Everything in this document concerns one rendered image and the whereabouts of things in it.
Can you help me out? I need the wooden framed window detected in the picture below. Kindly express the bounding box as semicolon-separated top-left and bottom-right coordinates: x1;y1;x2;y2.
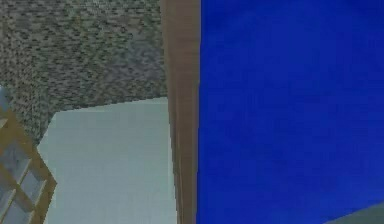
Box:
0;85;58;224

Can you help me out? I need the blue bed with wooden frame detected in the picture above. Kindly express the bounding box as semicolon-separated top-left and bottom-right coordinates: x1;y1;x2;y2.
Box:
159;0;384;224

